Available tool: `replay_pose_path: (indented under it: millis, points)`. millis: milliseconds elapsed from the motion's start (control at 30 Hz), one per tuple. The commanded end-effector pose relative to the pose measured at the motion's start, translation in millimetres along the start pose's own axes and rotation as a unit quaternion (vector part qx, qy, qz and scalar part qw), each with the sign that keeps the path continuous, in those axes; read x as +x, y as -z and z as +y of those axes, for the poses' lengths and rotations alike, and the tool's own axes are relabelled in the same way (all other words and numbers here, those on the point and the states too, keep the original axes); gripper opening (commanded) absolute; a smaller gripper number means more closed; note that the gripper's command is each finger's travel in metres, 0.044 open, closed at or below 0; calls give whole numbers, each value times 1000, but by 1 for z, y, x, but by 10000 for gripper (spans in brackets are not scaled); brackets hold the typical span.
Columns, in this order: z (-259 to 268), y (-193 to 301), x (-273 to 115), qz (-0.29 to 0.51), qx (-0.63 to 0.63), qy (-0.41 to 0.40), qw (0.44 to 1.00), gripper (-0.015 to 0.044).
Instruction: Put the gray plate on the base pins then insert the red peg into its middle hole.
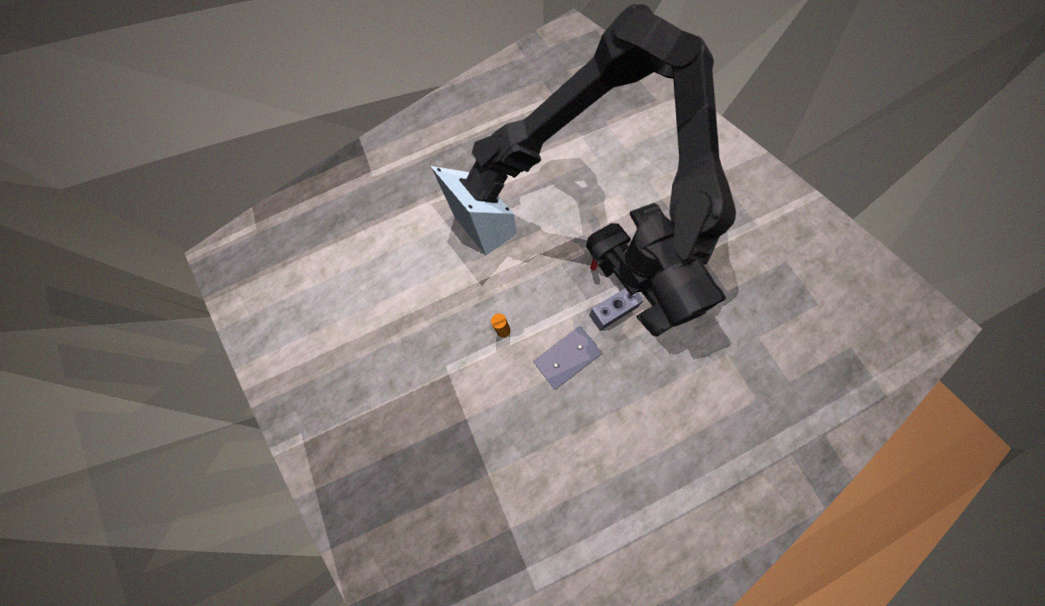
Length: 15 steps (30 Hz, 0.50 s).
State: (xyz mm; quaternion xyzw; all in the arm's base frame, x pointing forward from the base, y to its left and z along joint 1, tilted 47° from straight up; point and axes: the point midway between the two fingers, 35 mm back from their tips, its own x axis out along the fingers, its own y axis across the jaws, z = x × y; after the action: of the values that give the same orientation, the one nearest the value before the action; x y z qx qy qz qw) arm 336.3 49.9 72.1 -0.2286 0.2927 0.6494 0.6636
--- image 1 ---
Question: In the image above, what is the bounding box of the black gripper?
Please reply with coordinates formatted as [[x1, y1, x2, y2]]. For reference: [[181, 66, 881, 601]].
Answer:
[[586, 223, 671, 337]]

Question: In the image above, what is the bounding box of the brown cylinder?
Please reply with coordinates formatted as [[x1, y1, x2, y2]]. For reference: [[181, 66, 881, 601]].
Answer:
[[491, 314, 510, 337]]

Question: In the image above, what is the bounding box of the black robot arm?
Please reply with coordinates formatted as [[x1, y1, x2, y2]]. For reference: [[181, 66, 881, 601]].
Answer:
[[459, 3, 737, 327]]

